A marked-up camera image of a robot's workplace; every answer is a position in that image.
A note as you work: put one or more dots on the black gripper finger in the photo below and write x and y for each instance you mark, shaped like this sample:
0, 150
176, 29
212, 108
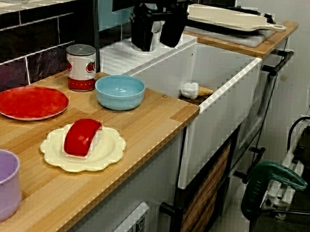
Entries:
172, 28
143, 29

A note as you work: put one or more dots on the light blue bowl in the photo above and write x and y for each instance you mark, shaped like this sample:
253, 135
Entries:
119, 97

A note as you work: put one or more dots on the red tuna sushi toy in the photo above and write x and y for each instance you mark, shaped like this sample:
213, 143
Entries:
80, 137

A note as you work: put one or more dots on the teal plastic bin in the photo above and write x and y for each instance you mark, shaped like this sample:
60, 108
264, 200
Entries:
105, 7

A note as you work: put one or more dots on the black upright panel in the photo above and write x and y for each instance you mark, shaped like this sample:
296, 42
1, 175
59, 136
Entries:
95, 22

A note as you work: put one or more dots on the cream cutting board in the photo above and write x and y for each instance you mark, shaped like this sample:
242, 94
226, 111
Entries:
227, 18

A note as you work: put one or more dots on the white ice cream cone toy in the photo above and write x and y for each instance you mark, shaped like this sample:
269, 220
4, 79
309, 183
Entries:
190, 90

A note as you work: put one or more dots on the white toy stove slab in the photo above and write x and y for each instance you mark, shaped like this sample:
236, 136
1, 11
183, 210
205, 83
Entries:
247, 40

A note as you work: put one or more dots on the tomato soup can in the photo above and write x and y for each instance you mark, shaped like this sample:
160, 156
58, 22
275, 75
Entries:
79, 72

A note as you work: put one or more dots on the white sink basin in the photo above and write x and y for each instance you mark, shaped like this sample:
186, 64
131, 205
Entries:
218, 131

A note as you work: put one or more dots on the cream scalloped plate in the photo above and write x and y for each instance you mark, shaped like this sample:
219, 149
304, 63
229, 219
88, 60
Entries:
103, 155

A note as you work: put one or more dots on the red plate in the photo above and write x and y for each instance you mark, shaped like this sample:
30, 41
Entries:
29, 103

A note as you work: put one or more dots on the wooden slat panel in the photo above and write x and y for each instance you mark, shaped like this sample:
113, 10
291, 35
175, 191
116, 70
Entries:
202, 192

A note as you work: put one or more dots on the grey toy dishwasher panel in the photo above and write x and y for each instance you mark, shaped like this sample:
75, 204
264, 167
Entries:
138, 222

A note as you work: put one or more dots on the white metal frame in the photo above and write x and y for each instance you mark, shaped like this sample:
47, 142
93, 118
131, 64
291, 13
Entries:
275, 195

